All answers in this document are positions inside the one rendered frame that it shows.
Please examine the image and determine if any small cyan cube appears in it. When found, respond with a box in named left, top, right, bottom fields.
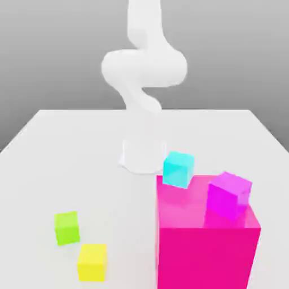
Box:
left=162, top=151, right=195, bottom=190

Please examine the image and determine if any small magenta cube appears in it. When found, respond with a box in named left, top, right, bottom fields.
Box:
left=206, top=170, right=253, bottom=222

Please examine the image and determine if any small lime green cube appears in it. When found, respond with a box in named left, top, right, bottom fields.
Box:
left=54, top=211, right=81, bottom=247

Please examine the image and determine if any small yellow cube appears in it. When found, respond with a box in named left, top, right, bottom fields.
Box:
left=77, top=243, right=108, bottom=283

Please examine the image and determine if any large pink box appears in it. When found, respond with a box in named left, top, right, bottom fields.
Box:
left=156, top=174, right=262, bottom=289

